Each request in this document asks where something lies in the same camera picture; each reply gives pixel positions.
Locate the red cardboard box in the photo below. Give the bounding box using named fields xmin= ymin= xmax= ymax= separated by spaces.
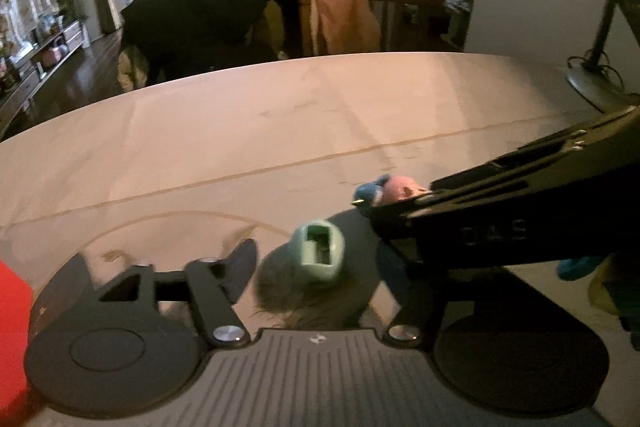
xmin=0 ymin=263 xmax=32 ymax=426

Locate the blue small figure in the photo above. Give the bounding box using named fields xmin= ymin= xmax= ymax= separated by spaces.
xmin=352 ymin=174 xmax=390 ymax=217

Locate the pink pig figure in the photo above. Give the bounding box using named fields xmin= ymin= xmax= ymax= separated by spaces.
xmin=381 ymin=174 xmax=428 ymax=206

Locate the low tv cabinet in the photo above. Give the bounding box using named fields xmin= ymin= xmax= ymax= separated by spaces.
xmin=1 ymin=20 xmax=90 ymax=136

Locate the black desk lamp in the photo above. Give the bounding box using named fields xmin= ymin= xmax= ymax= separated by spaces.
xmin=566 ymin=0 xmax=639 ymax=113

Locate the orange cloth on chair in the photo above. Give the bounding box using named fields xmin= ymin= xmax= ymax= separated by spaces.
xmin=299 ymin=0 xmax=381 ymax=56

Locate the chair with black jacket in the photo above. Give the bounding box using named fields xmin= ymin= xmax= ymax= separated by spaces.
xmin=117 ymin=0 xmax=304 ymax=92

